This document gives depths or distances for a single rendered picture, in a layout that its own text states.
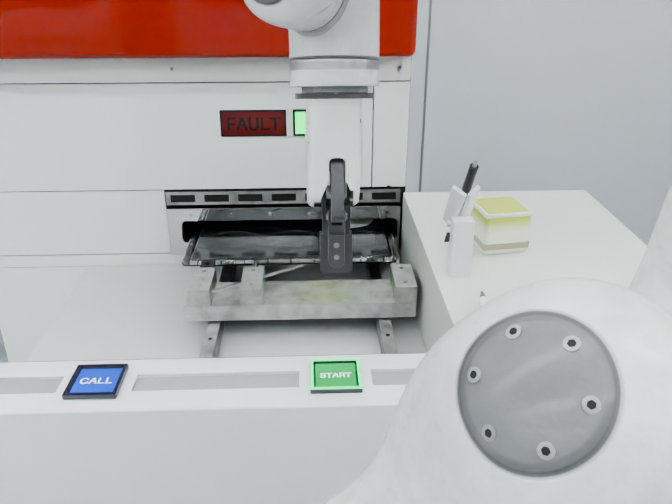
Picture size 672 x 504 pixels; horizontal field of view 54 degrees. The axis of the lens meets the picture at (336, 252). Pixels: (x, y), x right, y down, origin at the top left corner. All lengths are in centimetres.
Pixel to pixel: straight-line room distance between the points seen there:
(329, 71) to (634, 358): 41
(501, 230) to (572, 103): 195
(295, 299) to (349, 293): 9
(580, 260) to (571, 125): 193
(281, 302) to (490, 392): 80
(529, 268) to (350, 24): 52
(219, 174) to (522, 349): 103
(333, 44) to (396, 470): 38
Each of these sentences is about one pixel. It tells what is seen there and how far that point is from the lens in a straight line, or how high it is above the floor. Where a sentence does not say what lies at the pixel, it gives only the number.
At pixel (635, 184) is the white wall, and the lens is 316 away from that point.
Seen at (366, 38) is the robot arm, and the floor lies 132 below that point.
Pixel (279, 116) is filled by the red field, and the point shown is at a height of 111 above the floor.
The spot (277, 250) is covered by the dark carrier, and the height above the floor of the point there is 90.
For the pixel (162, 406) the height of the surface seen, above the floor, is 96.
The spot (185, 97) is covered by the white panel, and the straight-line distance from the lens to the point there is 123.
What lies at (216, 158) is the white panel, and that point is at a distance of 125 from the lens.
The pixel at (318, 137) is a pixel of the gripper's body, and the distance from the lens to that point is 60.
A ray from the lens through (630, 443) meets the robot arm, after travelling 27.
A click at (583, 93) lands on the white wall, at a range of 294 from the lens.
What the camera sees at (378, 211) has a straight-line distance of 127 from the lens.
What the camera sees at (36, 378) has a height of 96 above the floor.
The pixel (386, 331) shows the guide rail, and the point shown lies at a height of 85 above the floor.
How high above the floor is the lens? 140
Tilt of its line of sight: 25 degrees down
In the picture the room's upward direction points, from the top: straight up
